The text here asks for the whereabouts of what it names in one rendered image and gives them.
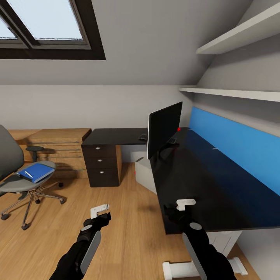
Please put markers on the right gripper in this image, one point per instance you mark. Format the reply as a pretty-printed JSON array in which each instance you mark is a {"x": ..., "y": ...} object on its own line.
[{"x": 174, "y": 214}]

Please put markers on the folder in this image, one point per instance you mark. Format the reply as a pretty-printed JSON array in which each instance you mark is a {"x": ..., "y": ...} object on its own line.
[{"x": 36, "y": 171}]

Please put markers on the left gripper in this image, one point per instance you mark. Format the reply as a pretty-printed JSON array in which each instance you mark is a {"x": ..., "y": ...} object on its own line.
[{"x": 103, "y": 220}]

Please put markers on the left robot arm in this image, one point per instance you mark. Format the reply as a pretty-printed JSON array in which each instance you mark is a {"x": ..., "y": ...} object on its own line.
[{"x": 74, "y": 264}]

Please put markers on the swivel chair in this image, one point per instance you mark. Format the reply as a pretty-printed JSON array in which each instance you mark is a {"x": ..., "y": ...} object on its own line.
[{"x": 12, "y": 159}]

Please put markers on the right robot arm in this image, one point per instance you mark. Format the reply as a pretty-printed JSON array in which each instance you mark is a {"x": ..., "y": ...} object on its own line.
[{"x": 211, "y": 264}]

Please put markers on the monitor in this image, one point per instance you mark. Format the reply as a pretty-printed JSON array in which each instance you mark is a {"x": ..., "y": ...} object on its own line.
[{"x": 162, "y": 125}]

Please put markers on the keyboard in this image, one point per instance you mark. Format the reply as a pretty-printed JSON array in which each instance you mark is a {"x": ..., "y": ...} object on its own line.
[{"x": 170, "y": 141}]

